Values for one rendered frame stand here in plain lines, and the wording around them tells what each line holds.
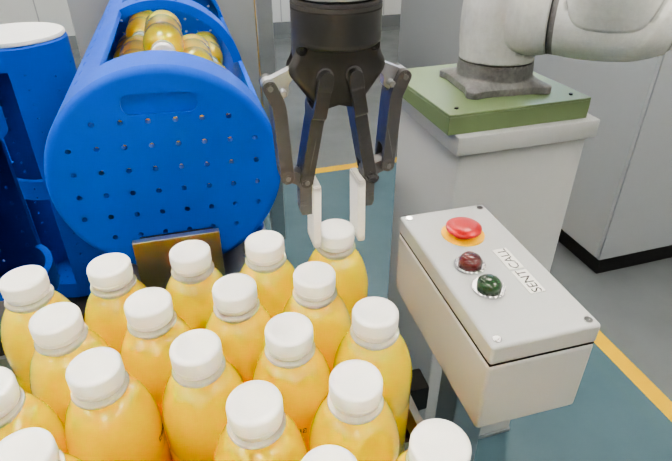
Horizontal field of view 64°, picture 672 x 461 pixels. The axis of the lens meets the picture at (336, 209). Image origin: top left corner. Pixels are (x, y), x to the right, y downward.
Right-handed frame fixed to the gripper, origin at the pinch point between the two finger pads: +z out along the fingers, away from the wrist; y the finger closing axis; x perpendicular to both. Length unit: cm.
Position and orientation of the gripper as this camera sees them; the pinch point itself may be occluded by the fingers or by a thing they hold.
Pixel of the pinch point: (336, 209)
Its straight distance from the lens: 53.3
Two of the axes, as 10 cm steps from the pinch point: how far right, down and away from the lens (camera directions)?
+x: 2.7, 5.1, -8.2
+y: -9.6, 1.4, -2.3
